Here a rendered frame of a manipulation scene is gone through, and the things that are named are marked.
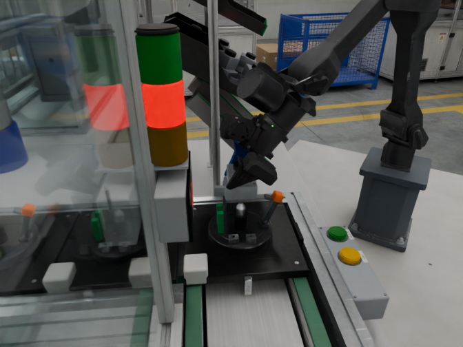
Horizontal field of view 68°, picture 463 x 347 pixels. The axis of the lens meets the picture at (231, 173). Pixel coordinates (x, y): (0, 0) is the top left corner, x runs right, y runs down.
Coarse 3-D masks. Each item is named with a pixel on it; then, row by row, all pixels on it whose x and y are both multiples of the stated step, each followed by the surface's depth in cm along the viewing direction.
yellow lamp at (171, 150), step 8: (152, 128) 40; (160, 128) 40; (168, 128) 40; (176, 128) 40; (184, 128) 41; (152, 136) 40; (160, 136) 40; (168, 136) 40; (176, 136) 41; (184, 136) 42; (152, 144) 41; (160, 144) 40; (168, 144) 40; (176, 144) 41; (184, 144) 42; (152, 152) 41; (160, 152) 41; (168, 152) 41; (176, 152) 41; (184, 152) 42; (152, 160) 42; (160, 160) 42; (168, 160) 42; (176, 160) 42; (184, 160) 43
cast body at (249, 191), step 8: (232, 168) 68; (224, 184) 69; (248, 184) 67; (256, 184) 68; (216, 192) 69; (224, 192) 69; (232, 192) 68; (240, 192) 68; (248, 192) 68; (256, 192) 68
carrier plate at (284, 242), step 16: (208, 208) 84; (256, 208) 84; (208, 224) 79; (272, 224) 79; (288, 224) 79; (208, 240) 74; (272, 240) 74; (288, 240) 74; (208, 256) 70; (224, 256) 70; (240, 256) 70; (256, 256) 70; (272, 256) 70; (288, 256) 70; (208, 272) 66; (224, 272) 66; (240, 272) 66; (256, 272) 66; (272, 272) 66; (288, 272) 66; (304, 272) 67
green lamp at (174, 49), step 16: (176, 32) 37; (144, 48) 35; (160, 48) 35; (176, 48) 36; (144, 64) 36; (160, 64) 36; (176, 64) 37; (144, 80) 37; (160, 80) 37; (176, 80) 38
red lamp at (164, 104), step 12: (144, 84) 38; (168, 84) 38; (180, 84) 38; (144, 96) 38; (156, 96) 38; (168, 96) 38; (180, 96) 39; (156, 108) 38; (168, 108) 38; (180, 108) 40; (156, 120) 39; (168, 120) 39; (180, 120) 40
